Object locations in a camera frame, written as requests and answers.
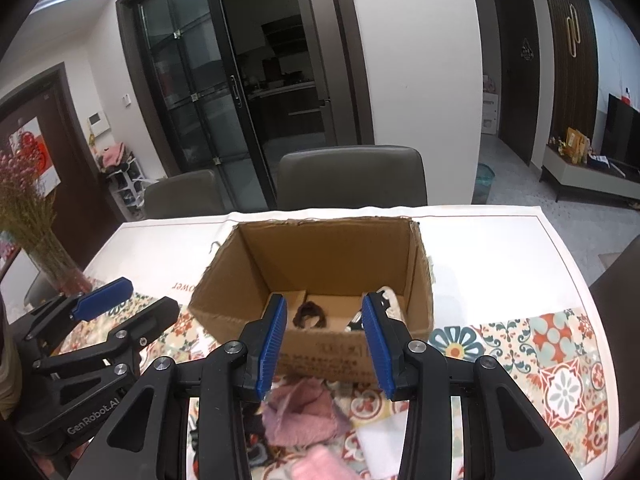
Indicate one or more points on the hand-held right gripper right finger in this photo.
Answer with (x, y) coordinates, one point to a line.
(377, 350)

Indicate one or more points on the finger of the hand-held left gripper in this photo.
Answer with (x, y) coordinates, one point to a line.
(150, 317)
(102, 297)

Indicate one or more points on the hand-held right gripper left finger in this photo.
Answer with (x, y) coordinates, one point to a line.
(270, 350)

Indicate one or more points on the cardboard box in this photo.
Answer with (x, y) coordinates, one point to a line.
(322, 357)

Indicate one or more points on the mauve fluffy towel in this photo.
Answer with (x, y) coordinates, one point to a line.
(300, 410)

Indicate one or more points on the person's left forearm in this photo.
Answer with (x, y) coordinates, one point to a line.
(7, 385)

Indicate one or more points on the black and white fabric piece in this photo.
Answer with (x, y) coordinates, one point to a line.
(395, 302)

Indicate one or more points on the glass vase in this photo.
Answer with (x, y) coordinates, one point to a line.
(57, 272)

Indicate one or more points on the brown hair scrunchie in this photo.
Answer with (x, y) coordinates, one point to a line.
(310, 316)

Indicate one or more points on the white cloth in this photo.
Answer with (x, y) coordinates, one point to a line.
(380, 442)

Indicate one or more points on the white shoe rack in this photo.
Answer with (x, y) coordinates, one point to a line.
(125, 182)

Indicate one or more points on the dried flower bunch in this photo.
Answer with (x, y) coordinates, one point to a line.
(25, 200)

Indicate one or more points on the pink fluffy cloth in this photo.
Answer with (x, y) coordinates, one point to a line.
(320, 465)

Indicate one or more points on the grey dining chair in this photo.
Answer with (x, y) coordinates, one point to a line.
(350, 175)
(185, 195)
(617, 300)

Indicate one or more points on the brown wooden door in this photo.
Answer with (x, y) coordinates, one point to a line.
(70, 160)

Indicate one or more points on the pink bag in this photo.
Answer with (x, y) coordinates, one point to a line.
(115, 155)

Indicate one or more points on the patterned floral tablecloth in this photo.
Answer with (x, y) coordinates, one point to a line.
(500, 260)

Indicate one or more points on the red and white door poster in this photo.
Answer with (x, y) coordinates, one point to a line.
(32, 152)

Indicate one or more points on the teal basket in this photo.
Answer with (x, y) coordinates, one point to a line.
(484, 176)

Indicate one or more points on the kitchen counter cabinet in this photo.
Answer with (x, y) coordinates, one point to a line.
(290, 110)

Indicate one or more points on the sliding glass door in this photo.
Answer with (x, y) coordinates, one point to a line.
(200, 60)

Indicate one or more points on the white television cabinet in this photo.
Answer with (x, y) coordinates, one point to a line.
(585, 182)

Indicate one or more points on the yellow box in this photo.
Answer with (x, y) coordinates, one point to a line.
(575, 145)

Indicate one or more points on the dark hallway door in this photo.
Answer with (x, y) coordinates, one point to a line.
(515, 60)

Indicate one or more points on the black television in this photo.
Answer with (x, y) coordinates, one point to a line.
(622, 135)

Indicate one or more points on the wall intercom panel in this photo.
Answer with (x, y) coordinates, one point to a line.
(98, 124)

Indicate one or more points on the slatted wooden wall panel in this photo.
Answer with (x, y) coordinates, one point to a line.
(555, 85)

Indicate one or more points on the gold wall ornament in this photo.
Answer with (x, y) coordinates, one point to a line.
(572, 30)

